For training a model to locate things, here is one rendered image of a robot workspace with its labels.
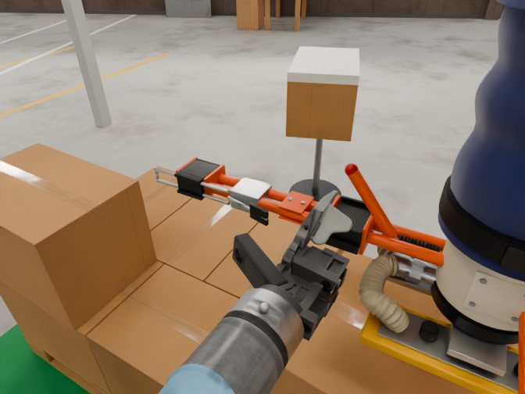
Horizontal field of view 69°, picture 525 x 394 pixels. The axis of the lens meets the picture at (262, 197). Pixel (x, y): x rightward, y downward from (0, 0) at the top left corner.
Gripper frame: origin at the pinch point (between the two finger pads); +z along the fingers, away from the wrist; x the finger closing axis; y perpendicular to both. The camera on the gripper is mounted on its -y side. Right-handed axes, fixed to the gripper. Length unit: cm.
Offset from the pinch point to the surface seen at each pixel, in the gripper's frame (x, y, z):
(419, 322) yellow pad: -13.8, 19.8, 3.5
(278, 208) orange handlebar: -5.5, -11.3, 6.4
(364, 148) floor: -120, -56, 279
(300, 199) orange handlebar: -4.3, -8.6, 10.1
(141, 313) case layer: -78, -60, 10
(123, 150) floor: -144, -248, 164
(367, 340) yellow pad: -15.7, 13.3, -3.8
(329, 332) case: -31.1, 5.5, 5.7
